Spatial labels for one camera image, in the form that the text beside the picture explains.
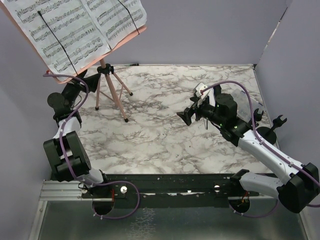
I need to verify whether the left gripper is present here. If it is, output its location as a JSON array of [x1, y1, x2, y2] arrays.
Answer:
[[61, 68, 100, 109]]

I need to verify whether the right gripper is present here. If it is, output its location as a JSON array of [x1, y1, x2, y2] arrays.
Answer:
[[176, 95, 225, 127]]

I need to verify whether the pink music stand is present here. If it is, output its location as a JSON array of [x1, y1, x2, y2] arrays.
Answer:
[[0, 1, 147, 109]]

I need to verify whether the sheet music page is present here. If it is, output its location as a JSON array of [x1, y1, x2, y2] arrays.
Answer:
[[2, 0, 111, 75], [81, 0, 147, 49]]

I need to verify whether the black stand of white microphone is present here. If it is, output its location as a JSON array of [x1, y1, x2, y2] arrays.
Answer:
[[253, 108, 264, 127]]

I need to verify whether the white microphone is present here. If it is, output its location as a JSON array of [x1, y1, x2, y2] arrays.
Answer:
[[206, 88, 216, 107]]

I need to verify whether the black microphone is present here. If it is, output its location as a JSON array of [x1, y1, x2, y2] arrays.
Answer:
[[213, 84, 222, 97]]

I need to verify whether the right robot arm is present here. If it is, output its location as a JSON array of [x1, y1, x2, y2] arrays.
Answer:
[[177, 93, 320, 213]]

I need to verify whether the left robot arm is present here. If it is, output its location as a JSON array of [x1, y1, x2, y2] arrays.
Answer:
[[43, 70, 111, 198]]

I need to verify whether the clear plastic parts box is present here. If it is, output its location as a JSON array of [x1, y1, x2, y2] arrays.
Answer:
[[231, 89, 265, 122]]

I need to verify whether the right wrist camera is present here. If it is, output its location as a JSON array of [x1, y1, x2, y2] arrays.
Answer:
[[193, 82, 211, 107]]

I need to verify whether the green black object at wall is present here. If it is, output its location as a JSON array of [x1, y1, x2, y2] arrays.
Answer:
[[127, 63, 140, 67]]

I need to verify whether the black mounting rail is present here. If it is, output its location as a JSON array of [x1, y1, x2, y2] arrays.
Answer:
[[49, 171, 283, 208]]

